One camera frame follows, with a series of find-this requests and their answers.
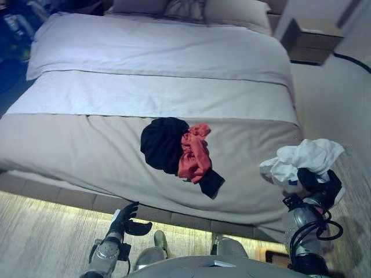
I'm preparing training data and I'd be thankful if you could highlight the silver right robot leg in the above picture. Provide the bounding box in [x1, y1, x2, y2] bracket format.
[211, 234, 250, 258]

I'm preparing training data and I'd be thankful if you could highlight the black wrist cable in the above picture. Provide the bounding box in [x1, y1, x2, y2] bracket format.
[289, 208, 344, 261]

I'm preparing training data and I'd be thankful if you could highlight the white garment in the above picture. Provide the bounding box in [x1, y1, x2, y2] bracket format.
[259, 138, 345, 186]

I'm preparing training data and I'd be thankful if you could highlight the beige bedspread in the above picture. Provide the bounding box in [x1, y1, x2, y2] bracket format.
[0, 112, 304, 235]

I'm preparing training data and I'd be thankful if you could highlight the grey robot torso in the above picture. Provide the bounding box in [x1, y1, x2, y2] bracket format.
[121, 253, 293, 278]

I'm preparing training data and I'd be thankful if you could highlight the grey streaked rug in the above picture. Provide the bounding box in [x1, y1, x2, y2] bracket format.
[0, 156, 371, 278]

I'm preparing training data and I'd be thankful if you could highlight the silver left robot leg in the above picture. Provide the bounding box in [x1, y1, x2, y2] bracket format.
[136, 230, 169, 270]

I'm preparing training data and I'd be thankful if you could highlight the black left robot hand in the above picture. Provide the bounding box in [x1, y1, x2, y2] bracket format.
[111, 202, 153, 235]

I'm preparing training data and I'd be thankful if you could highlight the black garment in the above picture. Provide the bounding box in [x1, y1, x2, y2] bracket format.
[140, 117, 226, 200]

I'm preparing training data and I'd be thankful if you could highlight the white textured sheet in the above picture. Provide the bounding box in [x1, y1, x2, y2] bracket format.
[5, 69, 299, 121]

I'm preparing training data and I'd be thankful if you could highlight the grey line-patterned cushion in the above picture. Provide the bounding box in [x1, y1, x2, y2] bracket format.
[163, 0, 208, 23]

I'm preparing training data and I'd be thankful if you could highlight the black floor cable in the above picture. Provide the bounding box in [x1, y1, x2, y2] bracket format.
[333, 50, 371, 73]

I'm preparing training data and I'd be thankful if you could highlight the wooden two-drawer nightstand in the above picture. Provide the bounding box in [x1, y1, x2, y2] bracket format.
[281, 17, 345, 65]

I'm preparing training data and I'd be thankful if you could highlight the white duvet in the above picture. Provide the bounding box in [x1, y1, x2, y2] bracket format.
[26, 11, 292, 87]

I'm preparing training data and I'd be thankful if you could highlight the silver robot leg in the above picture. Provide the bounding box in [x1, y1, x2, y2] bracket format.
[211, 234, 250, 258]
[136, 230, 169, 270]

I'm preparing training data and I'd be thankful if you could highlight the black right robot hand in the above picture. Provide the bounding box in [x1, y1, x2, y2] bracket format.
[297, 167, 345, 209]

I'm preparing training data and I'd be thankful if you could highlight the red garment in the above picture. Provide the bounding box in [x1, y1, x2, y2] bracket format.
[177, 123, 213, 184]

